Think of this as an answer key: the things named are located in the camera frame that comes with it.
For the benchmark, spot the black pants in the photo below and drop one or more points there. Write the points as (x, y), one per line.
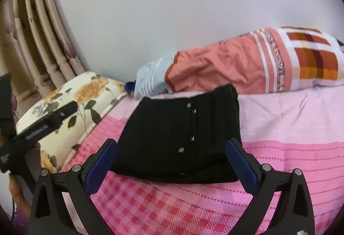
(161, 138)

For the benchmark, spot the pink checked bedsheet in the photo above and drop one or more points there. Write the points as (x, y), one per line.
(282, 143)

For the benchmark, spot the small blue cloth piece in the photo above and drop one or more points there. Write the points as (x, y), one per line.
(129, 87)

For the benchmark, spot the person's left forearm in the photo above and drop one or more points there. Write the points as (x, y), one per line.
(18, 194)

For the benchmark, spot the purple cloth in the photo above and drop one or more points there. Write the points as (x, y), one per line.
(21, 221)

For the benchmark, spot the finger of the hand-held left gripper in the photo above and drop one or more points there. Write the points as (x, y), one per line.
(64, 114)

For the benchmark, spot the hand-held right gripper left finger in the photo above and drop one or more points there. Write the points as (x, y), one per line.
(100, 167)

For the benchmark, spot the beige patterned curtain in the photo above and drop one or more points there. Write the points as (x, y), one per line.
(35, 36)

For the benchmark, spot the salmon plaid rolled quilt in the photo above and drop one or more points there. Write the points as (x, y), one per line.
(228, 68)

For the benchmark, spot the floral pillow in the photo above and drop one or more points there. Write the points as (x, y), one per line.
(88, 90)

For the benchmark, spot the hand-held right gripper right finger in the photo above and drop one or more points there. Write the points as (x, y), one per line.
(243, 167)

